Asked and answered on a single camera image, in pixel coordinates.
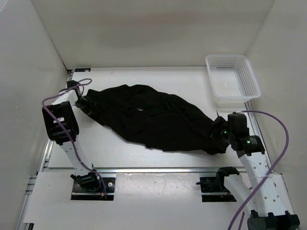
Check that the white perforated plastic basket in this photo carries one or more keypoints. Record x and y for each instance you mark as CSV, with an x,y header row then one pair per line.
x,y
232,79

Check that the black trousers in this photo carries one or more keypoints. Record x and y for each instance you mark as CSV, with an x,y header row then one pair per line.
x,y
158,120

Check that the aluminium front rail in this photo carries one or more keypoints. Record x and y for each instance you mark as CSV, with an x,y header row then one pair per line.
x,y
142,170

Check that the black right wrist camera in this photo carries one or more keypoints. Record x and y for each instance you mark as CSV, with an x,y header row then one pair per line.
x,y
237,124

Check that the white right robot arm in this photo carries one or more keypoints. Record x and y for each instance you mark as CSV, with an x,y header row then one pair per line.
x,y
261,202

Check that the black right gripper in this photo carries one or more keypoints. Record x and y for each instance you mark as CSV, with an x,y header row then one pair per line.
x,y
219,123

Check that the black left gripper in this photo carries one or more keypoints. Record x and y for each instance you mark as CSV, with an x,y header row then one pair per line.
x,y
89,109

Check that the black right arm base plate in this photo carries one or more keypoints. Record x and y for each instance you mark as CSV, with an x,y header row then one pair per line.
x,y
212,192

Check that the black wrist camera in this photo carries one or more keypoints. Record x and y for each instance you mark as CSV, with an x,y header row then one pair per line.
x,y
73,85
237,124

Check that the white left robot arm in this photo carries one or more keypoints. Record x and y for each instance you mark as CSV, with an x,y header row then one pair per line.
x,y
62,128

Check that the black label sticker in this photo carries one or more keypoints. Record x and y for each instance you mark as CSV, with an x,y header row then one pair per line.
x,y
82,70

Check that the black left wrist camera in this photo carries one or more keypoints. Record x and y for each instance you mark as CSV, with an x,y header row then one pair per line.
x,y
73,85

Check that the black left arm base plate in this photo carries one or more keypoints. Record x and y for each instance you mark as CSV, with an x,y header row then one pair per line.
x,y
95,194

